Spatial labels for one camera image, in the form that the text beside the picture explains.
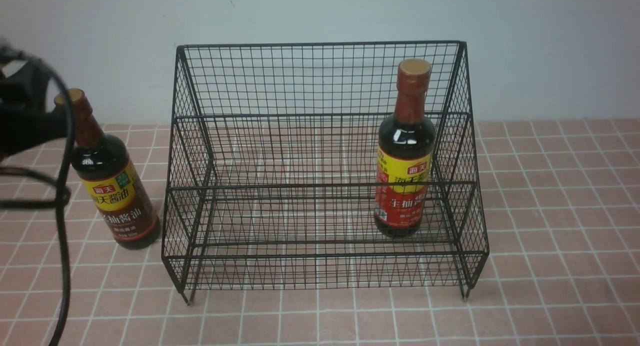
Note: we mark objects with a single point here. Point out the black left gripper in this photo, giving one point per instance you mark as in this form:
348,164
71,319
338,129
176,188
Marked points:
24,121

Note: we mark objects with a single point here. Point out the red label soy sauce bottle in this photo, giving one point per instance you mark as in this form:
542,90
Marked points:
406,141

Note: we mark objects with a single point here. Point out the brown label soy sauce bottle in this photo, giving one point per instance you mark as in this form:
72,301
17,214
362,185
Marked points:
108,174

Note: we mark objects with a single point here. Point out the black wire mesh shelf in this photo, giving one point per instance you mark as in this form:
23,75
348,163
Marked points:
272,166

